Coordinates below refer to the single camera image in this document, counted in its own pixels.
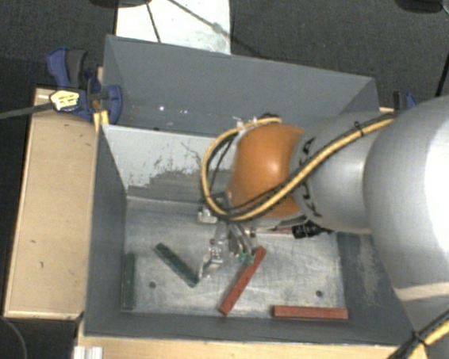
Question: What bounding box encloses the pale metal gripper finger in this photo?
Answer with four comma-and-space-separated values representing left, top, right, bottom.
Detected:
198, 245, 218, 281
213, 246, 228, 273

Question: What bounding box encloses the pale wood board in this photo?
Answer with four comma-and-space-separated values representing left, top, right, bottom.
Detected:
2, 86, 108, 326

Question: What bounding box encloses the black cylinder on white bracket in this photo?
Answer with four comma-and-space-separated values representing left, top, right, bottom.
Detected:
290, 218, 324, 243

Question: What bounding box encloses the red-brown flat block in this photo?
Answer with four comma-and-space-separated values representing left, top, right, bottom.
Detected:
216, 242, 268, 320
271, 300, 351, 327

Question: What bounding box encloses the dark green flat block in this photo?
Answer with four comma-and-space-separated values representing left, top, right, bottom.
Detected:
117, 250, 142, 311
150, 242, 205, 289

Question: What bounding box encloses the grey metal bin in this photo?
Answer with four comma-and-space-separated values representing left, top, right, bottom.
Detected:
74, 34, 441, 359

